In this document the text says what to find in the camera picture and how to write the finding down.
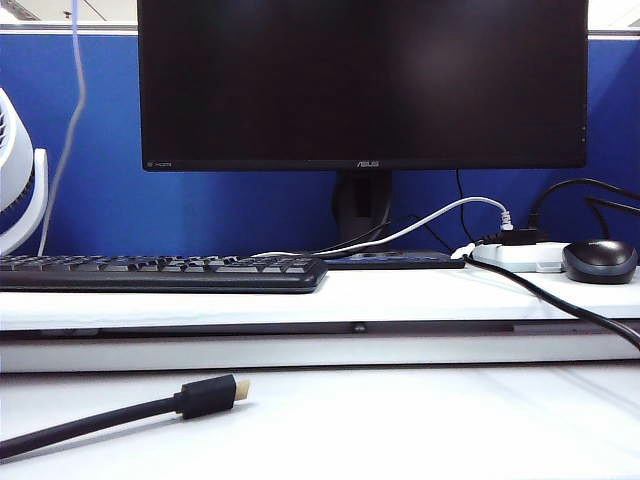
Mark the black monitor stand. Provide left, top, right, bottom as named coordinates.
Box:
left=332, top=171, right=467, bottom=271

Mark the black keyboard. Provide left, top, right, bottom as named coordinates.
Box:
left=0, top=253, right=330, bottom=295

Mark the white power strip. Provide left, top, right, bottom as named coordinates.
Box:
left=472, top=241, right=569, bottom=274

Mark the black HDMI cable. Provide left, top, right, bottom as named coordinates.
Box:
left=0, top=373, right=253, bottom=461

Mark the white desk fan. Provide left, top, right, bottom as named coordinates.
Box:
left=0, top=87, right=51, bottom=256

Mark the black plug with looping cable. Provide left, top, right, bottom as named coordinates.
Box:
left=482, top=178, right=640, bottom=246

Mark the white cable with ribbed plug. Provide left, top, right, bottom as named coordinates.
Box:
left=252, top=196, right=514, bottom=260

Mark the thin black keyboard cable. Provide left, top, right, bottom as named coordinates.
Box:
left=319, top=209, right=454, bottom=254

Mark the blue office partition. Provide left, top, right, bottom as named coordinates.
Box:
left=0, top=23, right=640, bottom=259

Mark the white Type-C charging cable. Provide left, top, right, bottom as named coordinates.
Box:
left=38, top=0, right=86, bottom=257

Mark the black computer mouse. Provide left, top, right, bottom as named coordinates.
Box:
left=561, top=239, right=640, bottom=286

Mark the black ASUS monitor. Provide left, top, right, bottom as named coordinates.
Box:
left=137, top=0, right=590, bottom=174

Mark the black mouse cable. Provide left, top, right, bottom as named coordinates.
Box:
left=584, top=197, right=640, bottom=241

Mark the thin black monitor cable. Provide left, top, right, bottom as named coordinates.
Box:
left=455, top=169, right=474, bottom=244

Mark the thick black power cable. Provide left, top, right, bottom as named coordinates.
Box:
left=462, top=254, right=640, bottom=351

